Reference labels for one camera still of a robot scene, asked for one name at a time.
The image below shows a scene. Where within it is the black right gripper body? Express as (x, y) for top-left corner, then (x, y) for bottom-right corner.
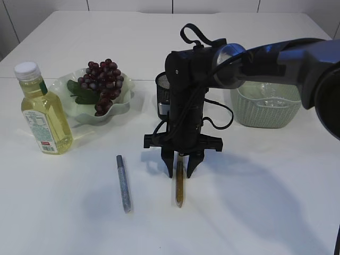
(143, 117), (223, 155)

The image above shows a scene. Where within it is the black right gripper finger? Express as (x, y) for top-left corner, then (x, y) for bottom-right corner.
(161, 147), (174, 178)
(186, 150), (205, 178)

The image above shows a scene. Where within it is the purple artificial grape bunch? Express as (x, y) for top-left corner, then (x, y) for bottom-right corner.
(67, 58), (124, 117)

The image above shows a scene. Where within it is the silver glitter pen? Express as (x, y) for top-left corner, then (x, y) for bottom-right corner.
(116, 155), (132, 213)

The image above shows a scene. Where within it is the green wavy glass plate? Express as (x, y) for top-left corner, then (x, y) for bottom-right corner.
(48, 68), (134, 125)

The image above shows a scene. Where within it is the gold glitter pen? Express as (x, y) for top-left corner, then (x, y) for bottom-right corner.
(175, 154), (184, 208)

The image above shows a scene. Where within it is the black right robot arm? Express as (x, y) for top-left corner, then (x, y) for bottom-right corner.
(144, 38), (339, 175)

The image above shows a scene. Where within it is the clear plastic sheet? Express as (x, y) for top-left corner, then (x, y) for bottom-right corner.
(257, 83), (287, 108)

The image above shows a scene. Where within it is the yellow tea bottle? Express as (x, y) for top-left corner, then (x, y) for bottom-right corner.
(14, 62), (73, 155)

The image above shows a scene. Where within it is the black mesh pen holder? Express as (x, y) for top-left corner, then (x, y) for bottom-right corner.
(155, 72), (170, 120)

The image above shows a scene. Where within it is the green plastic woven basket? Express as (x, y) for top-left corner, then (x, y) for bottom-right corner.
(230, 81), (301, 129)

